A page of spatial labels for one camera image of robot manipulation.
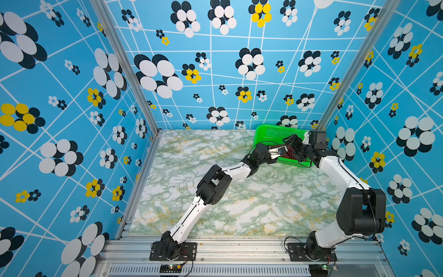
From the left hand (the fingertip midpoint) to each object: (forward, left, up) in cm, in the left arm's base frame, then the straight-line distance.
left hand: (280, 145), depth 95 cm
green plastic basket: (+19, +1, -11) cm, 22 cm away
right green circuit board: (-56, -9, -13) cm, 58 cm away
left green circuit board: (-55, +54, -16) cm, 79 cm away
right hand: (-3, -3, +5) cm, 7 cm away
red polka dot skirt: (-4, -5, -4) cm, 7 cm away
